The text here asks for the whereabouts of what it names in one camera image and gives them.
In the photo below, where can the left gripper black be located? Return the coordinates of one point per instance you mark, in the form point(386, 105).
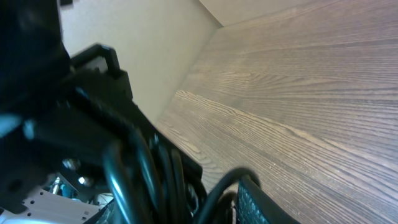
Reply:
point(90, 126)

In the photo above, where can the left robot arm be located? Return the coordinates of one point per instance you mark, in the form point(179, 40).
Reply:
point(29, 194)

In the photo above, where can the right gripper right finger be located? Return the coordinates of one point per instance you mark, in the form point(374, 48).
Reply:
point(255, 207)

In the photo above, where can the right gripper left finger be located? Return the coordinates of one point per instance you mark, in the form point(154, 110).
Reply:
point(109, 214)

